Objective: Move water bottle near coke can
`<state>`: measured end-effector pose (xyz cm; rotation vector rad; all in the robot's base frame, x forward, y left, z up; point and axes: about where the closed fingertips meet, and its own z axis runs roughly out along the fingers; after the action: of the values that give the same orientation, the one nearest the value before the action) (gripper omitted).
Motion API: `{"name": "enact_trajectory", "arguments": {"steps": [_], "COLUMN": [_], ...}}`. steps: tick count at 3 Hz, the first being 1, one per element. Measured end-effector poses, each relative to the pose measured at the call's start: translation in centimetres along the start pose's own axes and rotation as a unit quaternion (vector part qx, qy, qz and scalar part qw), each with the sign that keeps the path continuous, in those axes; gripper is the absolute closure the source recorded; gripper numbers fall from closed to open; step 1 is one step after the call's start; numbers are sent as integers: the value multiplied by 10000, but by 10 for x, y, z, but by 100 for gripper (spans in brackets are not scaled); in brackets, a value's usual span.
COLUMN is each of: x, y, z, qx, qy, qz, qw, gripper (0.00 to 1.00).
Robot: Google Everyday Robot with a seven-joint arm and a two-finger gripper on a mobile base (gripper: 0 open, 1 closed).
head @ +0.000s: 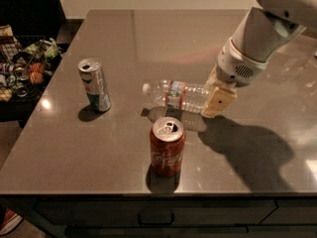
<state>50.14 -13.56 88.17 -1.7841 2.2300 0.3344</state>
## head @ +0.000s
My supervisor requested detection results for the clear plastic water bottle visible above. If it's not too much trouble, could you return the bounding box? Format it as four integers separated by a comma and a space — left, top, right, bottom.
143, 80, 210, 113

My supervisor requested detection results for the black wire snack basket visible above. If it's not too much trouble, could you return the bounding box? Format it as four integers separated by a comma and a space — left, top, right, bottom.
0, 24, 63, 123

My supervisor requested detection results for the grey cabinet drawer front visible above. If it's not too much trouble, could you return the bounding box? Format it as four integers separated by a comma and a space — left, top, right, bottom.
36, 198, 275, 227

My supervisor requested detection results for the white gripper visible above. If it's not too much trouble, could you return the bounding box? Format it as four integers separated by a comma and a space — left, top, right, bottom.
201, 39, 267, 118

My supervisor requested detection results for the silver blue energy drink can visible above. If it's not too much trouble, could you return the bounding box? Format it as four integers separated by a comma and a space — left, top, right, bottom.
78, 58, 111, 112

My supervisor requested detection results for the red white shoe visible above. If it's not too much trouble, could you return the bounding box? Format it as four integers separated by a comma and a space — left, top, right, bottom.
0, 208, 23, 236

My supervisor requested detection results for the black drawer handle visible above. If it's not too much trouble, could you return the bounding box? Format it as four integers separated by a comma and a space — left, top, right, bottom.
138, 212, 174, 227

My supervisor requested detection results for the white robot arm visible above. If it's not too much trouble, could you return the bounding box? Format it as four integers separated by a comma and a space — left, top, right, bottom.
201, 0, 317, 118

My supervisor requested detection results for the red coke can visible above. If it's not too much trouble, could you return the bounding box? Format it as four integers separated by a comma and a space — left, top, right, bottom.
150, 117, 186, 177

